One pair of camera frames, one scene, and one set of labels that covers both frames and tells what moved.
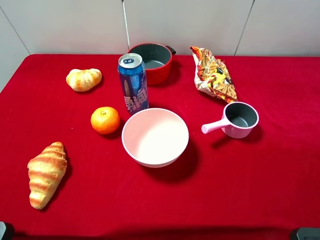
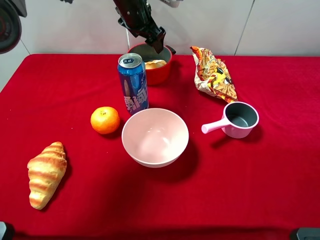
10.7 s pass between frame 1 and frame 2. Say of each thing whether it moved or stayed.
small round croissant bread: moved
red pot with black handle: stayed
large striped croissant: stayed
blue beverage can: stayed
